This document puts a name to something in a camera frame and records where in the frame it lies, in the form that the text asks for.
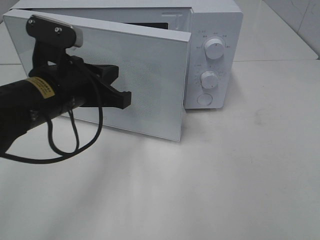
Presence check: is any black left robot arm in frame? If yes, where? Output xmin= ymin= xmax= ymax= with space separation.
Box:
xmin=0 ymin=56 xmax=132 ymax=164

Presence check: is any white microwave knob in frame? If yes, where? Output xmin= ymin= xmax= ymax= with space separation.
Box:
xmin=204 ymin=36 xmax=226 ymax=60
xmin=200 ymin=71 xmax=219 ymax=89

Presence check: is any upper white microwave knob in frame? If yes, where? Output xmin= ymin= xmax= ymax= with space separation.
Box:
xmin=204 ymin=36 xmax=226 ymax=60

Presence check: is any white microwave oven body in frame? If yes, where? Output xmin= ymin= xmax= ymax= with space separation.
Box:
xmin=8 ymin=0 xmax=243 ymax=109

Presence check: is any lower white microwave knob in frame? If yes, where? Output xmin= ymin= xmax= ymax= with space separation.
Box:
xmin=200 ymin=71 xmax=219 ymax=89

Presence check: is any white microwave door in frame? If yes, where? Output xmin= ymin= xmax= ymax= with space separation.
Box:
xmin=2 ymin=9 xmax=192 ymax=143

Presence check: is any round white door release button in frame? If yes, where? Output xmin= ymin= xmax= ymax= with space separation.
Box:
xmin=197 ymin=93 xmax=213 ymax=106

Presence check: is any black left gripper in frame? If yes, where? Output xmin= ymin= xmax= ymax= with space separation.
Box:
xmin=28 ymin=56 xmax=132 ymax=115

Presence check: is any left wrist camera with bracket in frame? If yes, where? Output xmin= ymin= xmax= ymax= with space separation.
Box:
xmin=25 ymin=14 xmax=83 ymax=69

